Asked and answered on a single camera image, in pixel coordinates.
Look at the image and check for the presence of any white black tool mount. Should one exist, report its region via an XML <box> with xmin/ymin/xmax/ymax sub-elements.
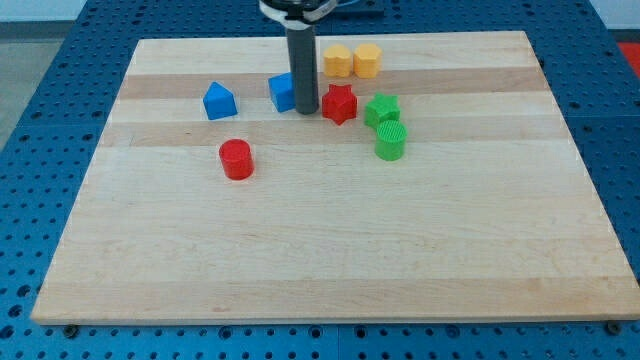
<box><xmin>258</xmin><ymin>0</ymin><xmax>339</xmax><ymax>26</ymax></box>

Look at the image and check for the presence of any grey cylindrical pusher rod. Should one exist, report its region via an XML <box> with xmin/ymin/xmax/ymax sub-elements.
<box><xmin>286</xmin><ymin>23</ymin><xmax>319</xmax><ymax>115</ymax></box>

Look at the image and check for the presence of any blue cube block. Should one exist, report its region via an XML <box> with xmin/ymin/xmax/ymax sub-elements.
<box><xmin>268</xmin><ymin>73</ymin><xmax>295</xmax><ymax>113</ymax></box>

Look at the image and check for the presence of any blue triangle block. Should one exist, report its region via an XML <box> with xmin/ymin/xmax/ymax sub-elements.
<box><xmin>203</xmin><ymin>82</ymin><xmax>238</xmax><ymax>120</ymax></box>

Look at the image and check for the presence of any yellow heart block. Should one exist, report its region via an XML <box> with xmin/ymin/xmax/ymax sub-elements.
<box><xmin>323</xmin><ymin>44</ymin><xmax>352</xmax><ymax>78</ymax></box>

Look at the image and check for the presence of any yellow hexagon block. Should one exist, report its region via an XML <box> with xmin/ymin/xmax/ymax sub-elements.
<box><xmin>353</xmin><ymin>43</ymin><xmax>382</xmax><ymax>79</ymax></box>

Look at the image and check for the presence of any red star block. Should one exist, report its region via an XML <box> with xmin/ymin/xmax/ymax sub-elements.
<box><xmin>322</xmin><ymin>83</ymin><xmax>358</xmax><ymax>126</ymax></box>

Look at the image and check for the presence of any green star block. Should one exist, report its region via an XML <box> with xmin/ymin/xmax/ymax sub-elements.
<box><xmin>364</xmin><ymin>93</ymin><xmax>401</xmax><ymax>129</ymax></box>

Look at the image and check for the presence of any red cylinder block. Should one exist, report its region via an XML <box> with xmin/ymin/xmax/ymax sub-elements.
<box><xmin>218</xmin><ymin>139</ymin><xmax>254</xmax><ymax>180</ymax></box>

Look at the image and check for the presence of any green cylinder block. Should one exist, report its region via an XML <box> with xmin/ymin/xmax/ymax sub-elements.
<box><xmin>374</xmin><ymin>121</ymin><xmax>408</xmax><ymax>161</ymax></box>

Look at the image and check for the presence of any wooden board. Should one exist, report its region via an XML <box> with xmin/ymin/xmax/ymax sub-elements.
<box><xmin>31</xmin><ymin>31</ymin><xmax>639</xmax><ymax>325</ymax></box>

